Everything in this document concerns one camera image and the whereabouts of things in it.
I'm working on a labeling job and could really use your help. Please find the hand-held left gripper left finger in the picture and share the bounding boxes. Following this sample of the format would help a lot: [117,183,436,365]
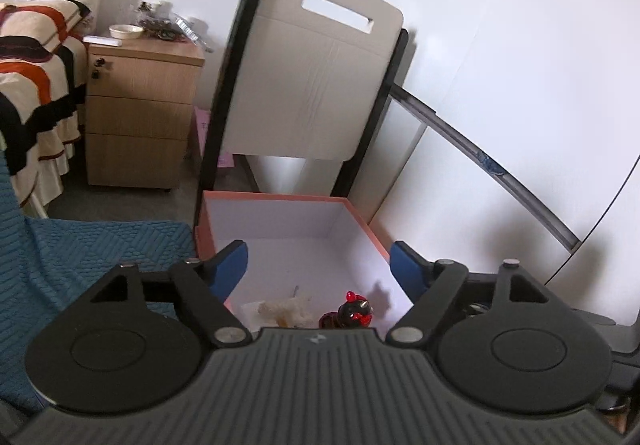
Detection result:
[89,240,254,349]

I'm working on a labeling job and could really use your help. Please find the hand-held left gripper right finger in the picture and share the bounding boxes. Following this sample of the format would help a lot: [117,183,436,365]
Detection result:
[385,240,552,347]

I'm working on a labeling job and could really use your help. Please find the orange box with white interior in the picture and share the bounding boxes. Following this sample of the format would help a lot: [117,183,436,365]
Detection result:
[194,191,416,332]

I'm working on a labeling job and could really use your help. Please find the beige plush toy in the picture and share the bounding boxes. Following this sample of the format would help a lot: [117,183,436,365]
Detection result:
[256,294,313,329]

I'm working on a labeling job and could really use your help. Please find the red and black figurine toy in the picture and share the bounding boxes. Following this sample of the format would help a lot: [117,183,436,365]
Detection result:
[318,290,373,330]

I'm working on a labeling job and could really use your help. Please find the pink paper bag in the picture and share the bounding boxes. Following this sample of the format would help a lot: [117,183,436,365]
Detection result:
[194,106,235,169]

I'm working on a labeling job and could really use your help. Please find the blue knitted blanket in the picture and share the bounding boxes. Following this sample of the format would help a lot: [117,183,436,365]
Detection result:
[0,145,200,413]

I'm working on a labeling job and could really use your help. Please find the wooden bedside cabinet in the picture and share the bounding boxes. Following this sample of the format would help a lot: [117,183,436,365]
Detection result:
[82,32,207,192]

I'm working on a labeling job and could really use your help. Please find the white cardboard sheet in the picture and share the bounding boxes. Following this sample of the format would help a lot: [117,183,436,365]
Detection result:
[221,0,405,162]

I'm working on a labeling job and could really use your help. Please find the white bowl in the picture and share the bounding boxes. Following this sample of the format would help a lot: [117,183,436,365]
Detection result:
[108,24,146,40]

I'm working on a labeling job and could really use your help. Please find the striped bed cover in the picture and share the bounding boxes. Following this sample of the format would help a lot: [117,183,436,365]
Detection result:
[0,0,93,218]

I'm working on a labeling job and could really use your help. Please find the grey metal rail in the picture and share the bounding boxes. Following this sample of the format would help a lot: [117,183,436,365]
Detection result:
[389,82,582,253]

